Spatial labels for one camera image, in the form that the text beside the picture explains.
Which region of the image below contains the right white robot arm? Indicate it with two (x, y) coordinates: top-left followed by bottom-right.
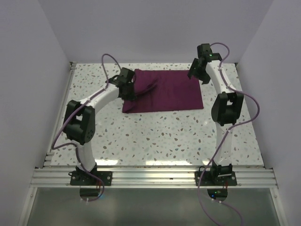
(188, 50), (244, 167)

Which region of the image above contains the purple cloth wrap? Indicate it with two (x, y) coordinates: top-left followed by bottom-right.
(122, 69), (204, 113)

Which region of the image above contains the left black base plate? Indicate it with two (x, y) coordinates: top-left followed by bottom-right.
(68, 170), (113, 186)

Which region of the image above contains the aluminium front rail frame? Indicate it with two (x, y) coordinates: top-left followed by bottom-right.
(30, 166), (278, 188)

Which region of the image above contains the aluminium left side rail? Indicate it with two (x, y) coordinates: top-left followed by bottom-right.
(42, 62), (77, 168)

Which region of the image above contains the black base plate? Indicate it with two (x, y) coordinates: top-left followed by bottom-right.
(68, 170), (113, 186)
(194, 164), (238, 186)

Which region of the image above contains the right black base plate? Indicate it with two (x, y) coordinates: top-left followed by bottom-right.
(194, 164), (238, 186)

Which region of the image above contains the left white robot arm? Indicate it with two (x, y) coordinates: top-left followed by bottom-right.
(63, 68), (135, 185)

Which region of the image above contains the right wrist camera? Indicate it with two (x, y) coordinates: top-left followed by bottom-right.
(197, 43), (212, 58)

